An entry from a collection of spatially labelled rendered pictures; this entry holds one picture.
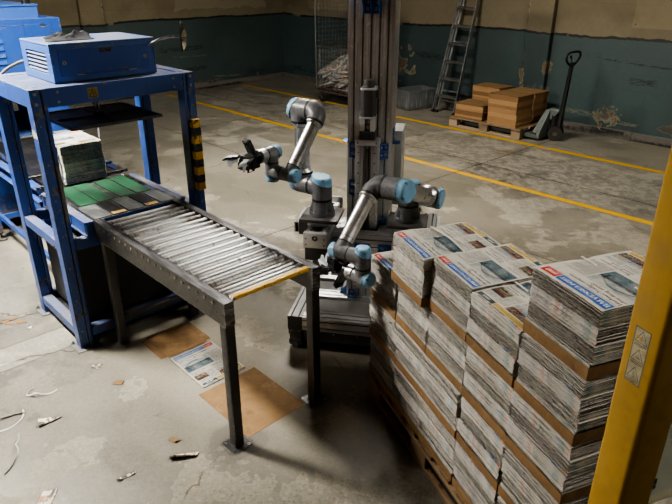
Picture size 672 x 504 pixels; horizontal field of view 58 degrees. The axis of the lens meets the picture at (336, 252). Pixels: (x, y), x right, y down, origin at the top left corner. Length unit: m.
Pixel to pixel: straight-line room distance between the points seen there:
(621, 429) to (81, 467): 2.43
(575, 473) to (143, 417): 2.17
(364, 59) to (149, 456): 2.28
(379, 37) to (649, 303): 2.40
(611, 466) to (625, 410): 0.16
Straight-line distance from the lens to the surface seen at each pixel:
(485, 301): 2.17
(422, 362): 2.70
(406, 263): 2.60
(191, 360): 3.75
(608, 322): 1.77
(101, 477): 3.14
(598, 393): 1.91
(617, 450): 1.53
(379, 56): 3.42
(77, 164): 4.46
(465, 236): 2.67
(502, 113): 8.95
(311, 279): 2.94
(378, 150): 3.42
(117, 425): 3.40
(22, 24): 5.93
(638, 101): 9.27
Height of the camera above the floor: 2.09
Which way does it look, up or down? 25 degrees down
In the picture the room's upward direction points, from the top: straight up
